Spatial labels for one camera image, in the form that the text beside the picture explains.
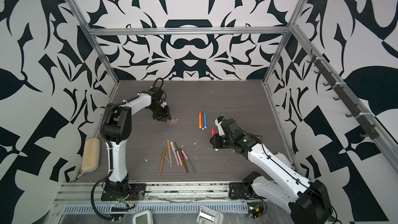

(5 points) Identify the small electronics board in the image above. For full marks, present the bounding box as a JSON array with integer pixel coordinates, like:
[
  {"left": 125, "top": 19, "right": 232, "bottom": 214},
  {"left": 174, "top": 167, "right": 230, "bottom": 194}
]
[{"left": 247, "top": 201, "right": 267, "bottom": 219}]

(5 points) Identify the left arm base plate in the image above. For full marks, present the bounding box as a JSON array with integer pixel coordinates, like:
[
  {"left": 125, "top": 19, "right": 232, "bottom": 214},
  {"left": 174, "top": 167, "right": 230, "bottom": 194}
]
[{"left": 101, "top": 183, "right": 147, "bottom": 201}]

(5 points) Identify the purple marker pen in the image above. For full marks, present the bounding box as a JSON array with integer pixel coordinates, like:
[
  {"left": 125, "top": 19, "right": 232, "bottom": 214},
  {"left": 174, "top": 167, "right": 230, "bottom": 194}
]
[{"left": 202, "top": 113, "right": 205, "bottom": 130}]

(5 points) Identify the light pink marker pen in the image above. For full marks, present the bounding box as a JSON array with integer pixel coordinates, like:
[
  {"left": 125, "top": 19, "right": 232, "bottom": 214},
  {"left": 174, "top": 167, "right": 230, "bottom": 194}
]
[{"left": 170, "top": 142, "right": 180, "bottom": 166}]

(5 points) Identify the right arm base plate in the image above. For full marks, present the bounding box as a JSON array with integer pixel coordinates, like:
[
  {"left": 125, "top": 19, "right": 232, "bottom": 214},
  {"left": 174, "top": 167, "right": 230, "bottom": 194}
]
[{"left": 228, "top": 182, "right": 254, "bottom": 200}]

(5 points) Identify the green marker pen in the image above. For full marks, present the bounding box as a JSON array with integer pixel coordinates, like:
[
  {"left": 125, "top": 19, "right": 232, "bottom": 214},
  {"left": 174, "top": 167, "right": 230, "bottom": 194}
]
[{"left": 181, "top": 150, "right": 197, "bottom": 173}]

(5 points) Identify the beige sponge block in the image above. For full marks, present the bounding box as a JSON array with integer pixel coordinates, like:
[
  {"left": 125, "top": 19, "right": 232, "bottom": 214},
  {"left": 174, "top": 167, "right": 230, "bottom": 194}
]
[{"left": 81, "top": 138, "right": 101, "bottom": 173}]

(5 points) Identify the orange marker pen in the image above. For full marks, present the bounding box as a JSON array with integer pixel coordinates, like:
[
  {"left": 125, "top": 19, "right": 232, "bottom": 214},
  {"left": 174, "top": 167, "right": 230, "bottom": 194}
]
[{"left": 199, "top": 112, "right": 203, "bottom": 129}]

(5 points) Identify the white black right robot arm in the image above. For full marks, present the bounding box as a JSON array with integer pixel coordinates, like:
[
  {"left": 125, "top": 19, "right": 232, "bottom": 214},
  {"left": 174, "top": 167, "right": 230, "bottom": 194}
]
[{"left": 210, "top": 116, "right": 338, "bottom": 224}]

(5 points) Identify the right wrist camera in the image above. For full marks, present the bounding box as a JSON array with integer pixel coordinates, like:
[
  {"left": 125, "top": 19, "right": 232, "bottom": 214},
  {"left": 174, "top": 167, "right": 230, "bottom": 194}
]
[{"left": 215, "top": 116, "right": 226, "bottom": 136}]

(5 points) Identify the silver metal bracket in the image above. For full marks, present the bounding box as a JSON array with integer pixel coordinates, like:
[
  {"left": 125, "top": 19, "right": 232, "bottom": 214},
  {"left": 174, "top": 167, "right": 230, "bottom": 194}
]
[{"left": 197, "top": 205, "right": 224, "bottom": 224}]

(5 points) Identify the white handheld device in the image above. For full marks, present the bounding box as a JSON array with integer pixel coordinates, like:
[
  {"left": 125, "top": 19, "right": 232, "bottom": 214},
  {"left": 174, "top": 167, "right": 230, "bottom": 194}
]
[{"left": 132, "top": 210, "right": 154, "bottom": 224}]

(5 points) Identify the brown marker pen far left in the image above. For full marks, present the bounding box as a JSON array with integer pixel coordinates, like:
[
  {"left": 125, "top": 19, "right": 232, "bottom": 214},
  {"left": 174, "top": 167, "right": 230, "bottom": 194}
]
[{"left": 159, "top": 148, "right": 166, "bottom": 176}]

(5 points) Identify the blue marker pen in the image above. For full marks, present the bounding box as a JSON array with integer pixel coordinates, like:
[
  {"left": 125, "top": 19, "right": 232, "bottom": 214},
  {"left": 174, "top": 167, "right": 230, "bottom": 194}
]
[{"left": 203, "top": 112, "right": 207, "bottom": 129}]

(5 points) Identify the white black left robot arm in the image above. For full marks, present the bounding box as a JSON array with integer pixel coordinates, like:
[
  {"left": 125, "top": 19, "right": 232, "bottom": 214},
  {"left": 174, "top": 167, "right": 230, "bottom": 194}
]
[{"left": 90, "top": 77, "right": 172, "bottom": 222}]

